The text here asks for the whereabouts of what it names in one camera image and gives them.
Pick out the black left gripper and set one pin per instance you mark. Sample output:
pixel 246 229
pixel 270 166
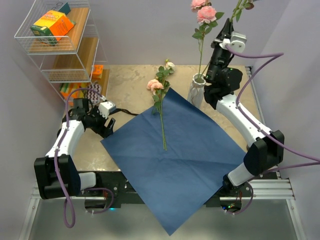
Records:
pixel 103 131

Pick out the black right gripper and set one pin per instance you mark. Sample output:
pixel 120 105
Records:
pixel 225 33

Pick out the black printed ribbon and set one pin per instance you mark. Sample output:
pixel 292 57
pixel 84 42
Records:
pixel 125 111

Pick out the pink rose stem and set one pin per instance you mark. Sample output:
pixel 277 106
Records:
pixel 159 88
pixel 207 17

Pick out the blue wrapping paper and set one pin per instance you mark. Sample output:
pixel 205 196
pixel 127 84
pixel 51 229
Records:
pixel 175 161

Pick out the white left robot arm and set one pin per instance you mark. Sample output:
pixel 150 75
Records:
pixel 57 168

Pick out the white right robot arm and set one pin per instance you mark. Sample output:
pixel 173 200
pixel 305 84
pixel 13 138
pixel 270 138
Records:
pixel 264 151

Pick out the white ribbed ceramic vase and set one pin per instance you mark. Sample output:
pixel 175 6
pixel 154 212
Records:
pixel 196 90

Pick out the purple zigzag scrubber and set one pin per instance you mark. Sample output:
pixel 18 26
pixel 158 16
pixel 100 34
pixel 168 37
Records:
pixel 94 93

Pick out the orange yellow sponge pack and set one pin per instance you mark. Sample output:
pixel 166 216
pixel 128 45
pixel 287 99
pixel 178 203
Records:
pixel 67 87

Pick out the small orange box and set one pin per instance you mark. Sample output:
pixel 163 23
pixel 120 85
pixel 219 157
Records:
pixel 97 72

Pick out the white rose stem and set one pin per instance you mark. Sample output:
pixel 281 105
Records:
pixel 165 70

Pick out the orange green carton box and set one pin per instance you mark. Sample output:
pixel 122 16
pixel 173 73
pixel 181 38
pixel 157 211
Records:
pixel 51 27

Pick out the teal box on shelf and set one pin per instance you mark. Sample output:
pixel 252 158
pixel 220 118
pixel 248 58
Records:
pixel 64 8

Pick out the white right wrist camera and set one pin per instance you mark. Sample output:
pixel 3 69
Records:
pixel 236 42

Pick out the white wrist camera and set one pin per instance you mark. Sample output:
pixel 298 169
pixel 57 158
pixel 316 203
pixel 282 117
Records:
pixel 105 108
pixel 236 42

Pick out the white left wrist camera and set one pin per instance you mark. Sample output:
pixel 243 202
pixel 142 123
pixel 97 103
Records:
pixel 105 108

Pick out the white wire wooden shelf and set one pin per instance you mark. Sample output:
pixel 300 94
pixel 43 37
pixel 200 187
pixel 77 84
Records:
pixel 72 59

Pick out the aluminium frame rail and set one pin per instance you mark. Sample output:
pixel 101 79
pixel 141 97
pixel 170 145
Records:
pixel 273 214

